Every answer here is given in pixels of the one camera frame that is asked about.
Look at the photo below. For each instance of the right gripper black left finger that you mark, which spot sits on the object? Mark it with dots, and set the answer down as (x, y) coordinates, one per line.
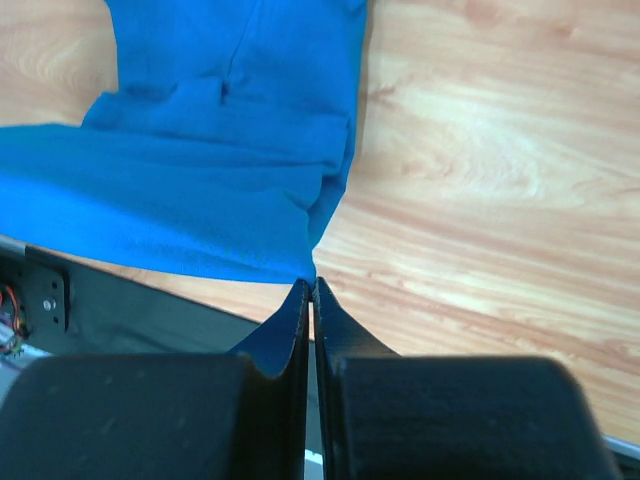
(235, 415)

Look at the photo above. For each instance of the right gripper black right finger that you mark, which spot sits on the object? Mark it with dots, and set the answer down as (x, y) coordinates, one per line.
(387, 416)

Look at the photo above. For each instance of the blue t shirt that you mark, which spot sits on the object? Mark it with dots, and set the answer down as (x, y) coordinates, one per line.
(223, 153)

